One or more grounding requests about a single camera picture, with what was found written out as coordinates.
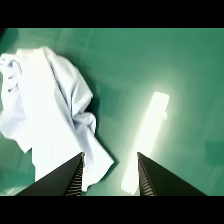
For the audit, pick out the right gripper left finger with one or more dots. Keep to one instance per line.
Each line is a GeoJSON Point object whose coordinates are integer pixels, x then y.
{"type": "Point", "coordinates": [63, 180]}

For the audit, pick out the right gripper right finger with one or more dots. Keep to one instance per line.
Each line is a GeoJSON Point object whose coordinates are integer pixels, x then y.
{"type": "Point", "coordinates": [160, 181]}

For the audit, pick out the white shirt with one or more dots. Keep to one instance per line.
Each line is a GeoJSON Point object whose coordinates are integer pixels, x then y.
{"type": "Point", "coordinates": [50, 110]}

